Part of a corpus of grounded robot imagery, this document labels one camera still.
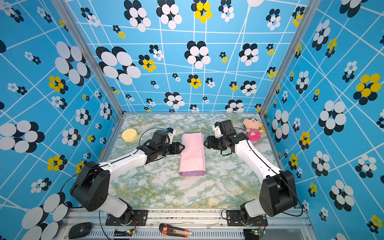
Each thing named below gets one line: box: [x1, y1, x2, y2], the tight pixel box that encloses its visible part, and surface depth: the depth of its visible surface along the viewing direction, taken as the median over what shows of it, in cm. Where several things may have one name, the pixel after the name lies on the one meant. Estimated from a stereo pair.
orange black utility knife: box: [159, 223, 193, 238], surface depth 71 cm
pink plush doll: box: [243, 117, 264, 144], surface depth 106 cm
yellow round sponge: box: [121, 128, 138, 143], surface depth 107 cm
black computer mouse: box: [68, 222, 92, 239], surface depth 71 cm
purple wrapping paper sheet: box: [178, 132, 206, 177], surface depth 90 cm
